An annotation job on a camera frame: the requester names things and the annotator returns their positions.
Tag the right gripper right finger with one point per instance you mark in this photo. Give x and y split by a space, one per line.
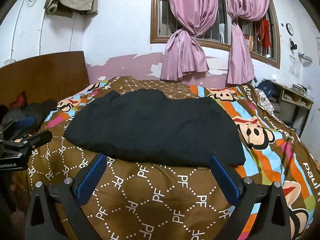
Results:
272 220

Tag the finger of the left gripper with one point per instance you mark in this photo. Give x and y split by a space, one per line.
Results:
35 138
14 129

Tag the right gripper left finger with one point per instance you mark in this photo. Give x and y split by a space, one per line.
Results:
43 221

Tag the black jacket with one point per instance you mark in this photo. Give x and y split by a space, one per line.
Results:
145 126

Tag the dark clothes pile by headboard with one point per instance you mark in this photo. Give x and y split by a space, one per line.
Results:
20 109

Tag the brown patterned cartoon quilt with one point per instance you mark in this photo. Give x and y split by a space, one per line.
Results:
153 201

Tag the brown wooden headboard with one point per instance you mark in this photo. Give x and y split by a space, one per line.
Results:
51 76

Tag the wooden shelf desk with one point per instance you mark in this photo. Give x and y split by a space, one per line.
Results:
291 107

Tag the dark blue cap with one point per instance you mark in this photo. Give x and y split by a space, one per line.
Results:
267 87

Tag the red hanging cloth in window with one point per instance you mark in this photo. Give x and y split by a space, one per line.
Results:
263 32

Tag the right pink curtain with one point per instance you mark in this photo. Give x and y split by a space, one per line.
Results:
240 66

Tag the pink curtain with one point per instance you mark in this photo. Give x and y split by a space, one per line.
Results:
183 54
240 66

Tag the left pink curtain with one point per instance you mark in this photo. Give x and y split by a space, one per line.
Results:
183 54

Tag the round wall clock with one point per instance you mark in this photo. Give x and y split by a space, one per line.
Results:
290 29

